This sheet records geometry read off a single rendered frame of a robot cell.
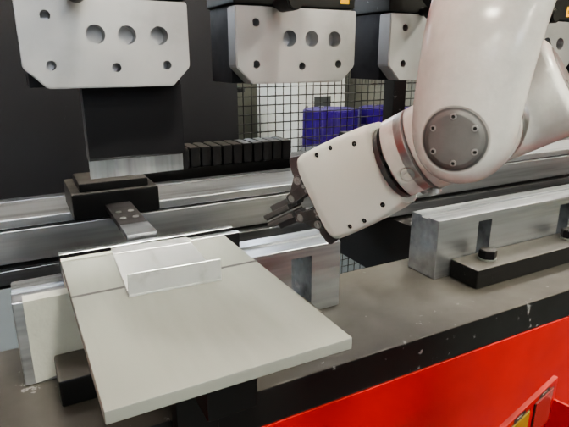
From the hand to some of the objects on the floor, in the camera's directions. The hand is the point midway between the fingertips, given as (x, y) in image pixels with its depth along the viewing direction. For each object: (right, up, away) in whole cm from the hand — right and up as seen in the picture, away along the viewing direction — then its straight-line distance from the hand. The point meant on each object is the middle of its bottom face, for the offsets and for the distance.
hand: (284, 213), depth 60 cm
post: (+35, -66, +134) cm, 154 cm away
